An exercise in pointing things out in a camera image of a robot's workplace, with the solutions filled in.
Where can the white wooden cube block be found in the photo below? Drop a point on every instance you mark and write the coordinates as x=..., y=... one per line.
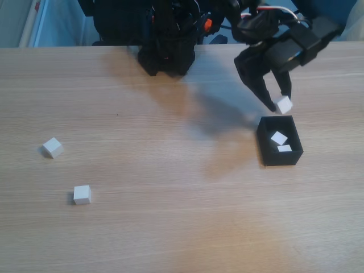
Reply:
x=279, y=138
x=284, y=148
x=284, y=105
x=52, y=147
x=82, y=194

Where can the black open plastic box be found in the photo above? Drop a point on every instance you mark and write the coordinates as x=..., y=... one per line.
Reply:
x=284, y=159

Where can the black clamp with orange knob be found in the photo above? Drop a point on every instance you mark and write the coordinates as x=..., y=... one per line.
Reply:
x=207, y=25

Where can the beige cloth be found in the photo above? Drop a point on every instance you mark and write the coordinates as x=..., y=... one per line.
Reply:
x=354, y=25

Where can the white board with red mark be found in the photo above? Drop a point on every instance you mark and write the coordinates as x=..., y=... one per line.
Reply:
x=32, y=25

